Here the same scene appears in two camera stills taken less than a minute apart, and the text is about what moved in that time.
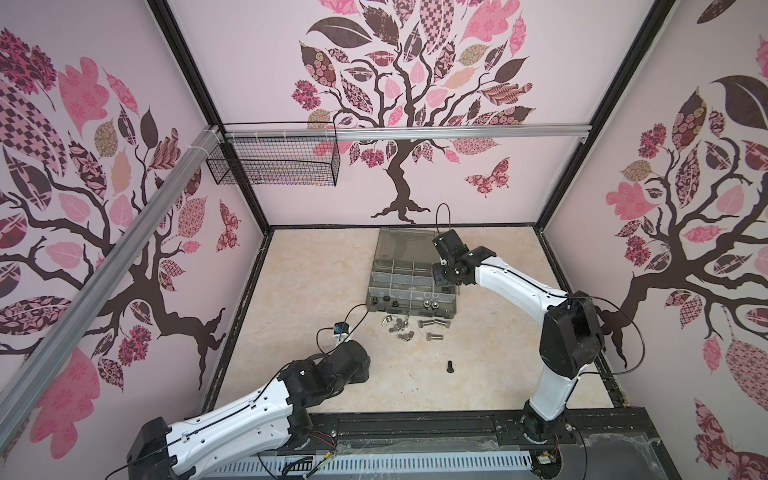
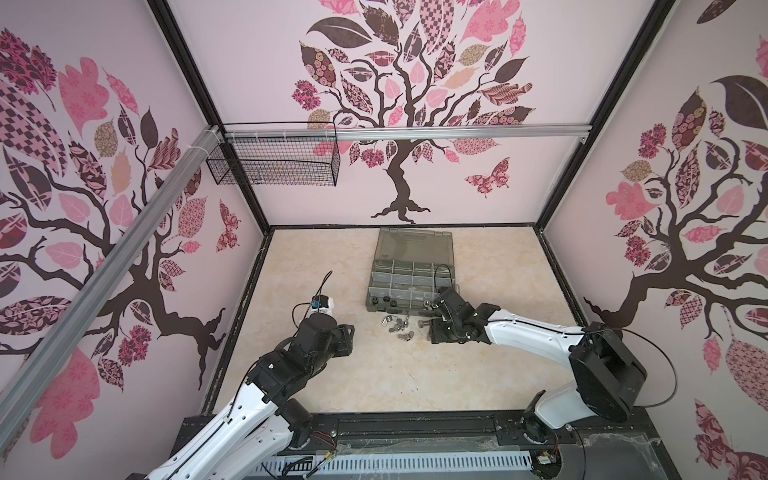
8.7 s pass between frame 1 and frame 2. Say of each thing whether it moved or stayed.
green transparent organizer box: stayed
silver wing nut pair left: stayed
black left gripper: moved
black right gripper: moved
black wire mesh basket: stayed
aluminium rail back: stayed
